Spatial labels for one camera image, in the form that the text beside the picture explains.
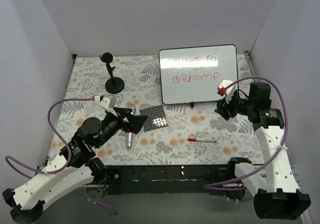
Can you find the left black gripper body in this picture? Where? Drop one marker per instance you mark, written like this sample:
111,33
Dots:
126,121

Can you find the silver microphone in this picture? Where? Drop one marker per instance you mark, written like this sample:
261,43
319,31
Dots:
130,136

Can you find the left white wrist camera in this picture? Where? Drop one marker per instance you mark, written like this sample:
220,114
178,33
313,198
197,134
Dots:
107,103

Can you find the red white marker pen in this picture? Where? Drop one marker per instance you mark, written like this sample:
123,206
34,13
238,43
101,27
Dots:
206,140

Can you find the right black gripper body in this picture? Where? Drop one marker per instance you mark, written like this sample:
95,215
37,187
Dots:
227,107

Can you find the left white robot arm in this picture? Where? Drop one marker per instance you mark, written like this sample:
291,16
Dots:
75,165

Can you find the white whiteboard black frame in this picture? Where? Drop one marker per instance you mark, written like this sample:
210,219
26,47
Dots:
193,74

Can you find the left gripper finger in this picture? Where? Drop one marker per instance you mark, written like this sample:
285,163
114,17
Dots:
125,115
136,123

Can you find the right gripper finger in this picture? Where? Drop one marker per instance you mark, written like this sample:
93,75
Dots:
223,112
222,104

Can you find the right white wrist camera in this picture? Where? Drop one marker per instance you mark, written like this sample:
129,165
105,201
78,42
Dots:
226,89

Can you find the black base bar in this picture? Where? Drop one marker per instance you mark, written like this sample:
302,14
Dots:
159,179

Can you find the black microphone stand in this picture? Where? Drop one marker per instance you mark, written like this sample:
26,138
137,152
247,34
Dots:
114,85

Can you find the floral table mat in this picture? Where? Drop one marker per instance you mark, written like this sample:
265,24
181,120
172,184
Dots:
167,145

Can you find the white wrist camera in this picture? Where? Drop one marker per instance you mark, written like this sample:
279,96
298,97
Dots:
107,103
226,89

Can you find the black perforated plate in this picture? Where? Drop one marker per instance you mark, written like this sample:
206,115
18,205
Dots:
156,118

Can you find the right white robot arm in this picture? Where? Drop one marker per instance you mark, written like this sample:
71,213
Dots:
278,195

